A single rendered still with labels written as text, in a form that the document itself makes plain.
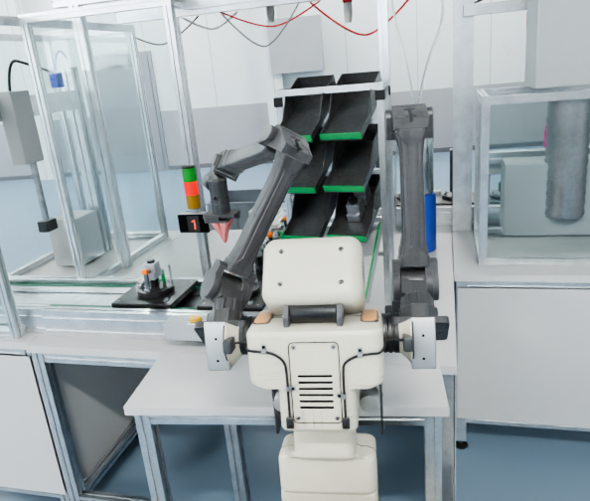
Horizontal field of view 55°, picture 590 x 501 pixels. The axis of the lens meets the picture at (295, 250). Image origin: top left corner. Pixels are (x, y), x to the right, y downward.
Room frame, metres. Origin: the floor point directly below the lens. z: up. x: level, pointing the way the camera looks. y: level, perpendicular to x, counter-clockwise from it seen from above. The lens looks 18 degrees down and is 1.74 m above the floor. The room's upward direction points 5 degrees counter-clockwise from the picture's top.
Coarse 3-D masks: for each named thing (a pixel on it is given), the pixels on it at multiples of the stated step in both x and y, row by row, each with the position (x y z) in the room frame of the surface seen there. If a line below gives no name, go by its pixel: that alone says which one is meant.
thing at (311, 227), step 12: (324, 180) 1.95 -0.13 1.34; (324, 192) 1.95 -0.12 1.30; (336, 192) 1.87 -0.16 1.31; (300, 204) 1.90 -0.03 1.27; (312, 204) 1.90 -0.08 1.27; (324, 204) 1.89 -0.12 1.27; (300, 216) 1.86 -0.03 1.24; (312, 216) 1.84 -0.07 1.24; (324, 216) 1.83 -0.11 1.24; (288, 228) 1.80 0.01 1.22; (300, 228) 1.80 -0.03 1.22; (312, 228) 1.79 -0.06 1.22; (324, 228) 1.75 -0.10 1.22
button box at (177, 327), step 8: (168, 320) 1.72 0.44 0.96; (176, 320) 1.72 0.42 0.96; (184, 320) 1.71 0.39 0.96; (168, 328) 1.70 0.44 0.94; (176, 328) 1.69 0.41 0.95; (184, 328) 1.68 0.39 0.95; (192, 328) 1.67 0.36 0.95; (168, 336) 1.70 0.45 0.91; (176, 336) 1.69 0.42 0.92; (184, 336) 1.68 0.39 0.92; (192, 336) 1.67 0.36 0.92
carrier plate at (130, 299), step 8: (176, 280) 2.07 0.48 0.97; (184, 280) 2.06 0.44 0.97; (192, 280) 2.05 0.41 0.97; (136, 288) 2.02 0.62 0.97; (176, 288) 1.98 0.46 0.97; (184, 288) 1.98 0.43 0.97; (192, 288) 2.01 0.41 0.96; (120, 296) 1.96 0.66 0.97; (128, 296) 1.95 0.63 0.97; (136, 296) 1.94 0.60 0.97; (168, 296) 1.91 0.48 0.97; (176, 296) 1.91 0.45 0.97; (184, 296) 1.94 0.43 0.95; (112, 304) 1.90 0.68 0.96; (120, 304) 1.89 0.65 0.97; (128, 304) 1.88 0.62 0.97; (136, 304) 1.87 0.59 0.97; (144, 304) 1.86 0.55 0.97; (152, 304) 1.85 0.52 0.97; (160, 304) 1.85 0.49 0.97; (168, 304) 1.84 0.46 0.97; (176, 304) 1.87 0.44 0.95
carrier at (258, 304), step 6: (258, 282) 1.97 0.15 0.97; (252, 288) 1.87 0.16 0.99; (258, 288) 1.88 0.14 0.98; (252, 294) 1.83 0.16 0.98; (258, 294) 1.85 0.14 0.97; (204, 300) 1.84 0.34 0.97; (252, 300) 1.80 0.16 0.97; (258, 300) 1.80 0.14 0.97; (198, 306) 1.80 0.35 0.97; (204, 306) 1.79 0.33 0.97; (210, 306) 1.79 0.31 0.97; (246, 306) 1.76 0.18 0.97; (252, 306) 1.75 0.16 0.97; (258, 306) 1.75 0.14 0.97; (264, 306) 1.76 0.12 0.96
